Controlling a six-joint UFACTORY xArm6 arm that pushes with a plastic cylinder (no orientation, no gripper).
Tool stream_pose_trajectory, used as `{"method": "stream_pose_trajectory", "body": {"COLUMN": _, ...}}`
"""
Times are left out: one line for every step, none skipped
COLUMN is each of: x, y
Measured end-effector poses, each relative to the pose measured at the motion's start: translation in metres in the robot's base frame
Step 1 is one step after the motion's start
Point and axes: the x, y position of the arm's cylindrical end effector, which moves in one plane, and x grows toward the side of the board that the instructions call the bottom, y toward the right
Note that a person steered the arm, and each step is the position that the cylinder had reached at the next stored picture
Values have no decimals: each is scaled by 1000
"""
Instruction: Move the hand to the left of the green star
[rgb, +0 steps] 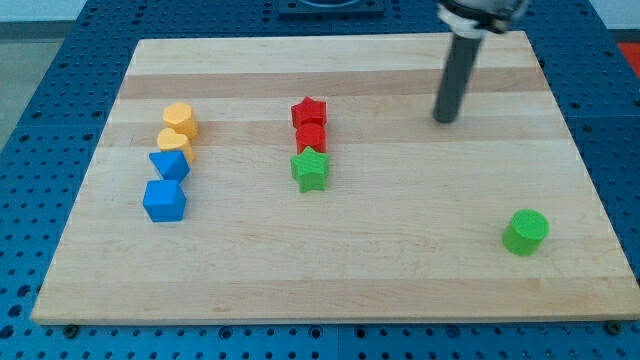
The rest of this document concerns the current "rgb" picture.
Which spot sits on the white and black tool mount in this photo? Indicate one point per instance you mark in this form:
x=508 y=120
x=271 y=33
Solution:
x=473 y=18

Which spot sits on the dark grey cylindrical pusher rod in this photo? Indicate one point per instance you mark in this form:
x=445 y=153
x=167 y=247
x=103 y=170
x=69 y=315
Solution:
x=457 y=71

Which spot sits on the red star block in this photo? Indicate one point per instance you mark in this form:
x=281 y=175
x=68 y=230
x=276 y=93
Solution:
x=308 y=111

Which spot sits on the green star block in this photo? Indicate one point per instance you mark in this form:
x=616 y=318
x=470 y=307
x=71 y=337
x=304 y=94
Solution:
x=310 y=169

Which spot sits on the red cylinder block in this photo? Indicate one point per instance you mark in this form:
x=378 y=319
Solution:
x=311 y=135

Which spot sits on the wooden board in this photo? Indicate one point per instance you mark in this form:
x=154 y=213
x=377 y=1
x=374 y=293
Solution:
x=408 y=229

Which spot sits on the green cylinder block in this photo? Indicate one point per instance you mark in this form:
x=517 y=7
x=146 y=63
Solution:
x=525 y=232

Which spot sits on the yellow hexagon block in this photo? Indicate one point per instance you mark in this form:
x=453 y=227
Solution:
x=182 y=119

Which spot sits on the yellow heart block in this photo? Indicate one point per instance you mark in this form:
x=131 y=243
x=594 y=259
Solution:
x=170 y=140

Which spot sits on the blue triangle block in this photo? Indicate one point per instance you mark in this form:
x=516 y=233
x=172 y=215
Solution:
x=170 y=165

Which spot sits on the blue cube block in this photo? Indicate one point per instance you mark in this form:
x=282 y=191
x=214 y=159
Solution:
x=164 y=201

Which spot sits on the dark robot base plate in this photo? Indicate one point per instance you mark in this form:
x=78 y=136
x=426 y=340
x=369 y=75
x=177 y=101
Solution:
x=293 y=9

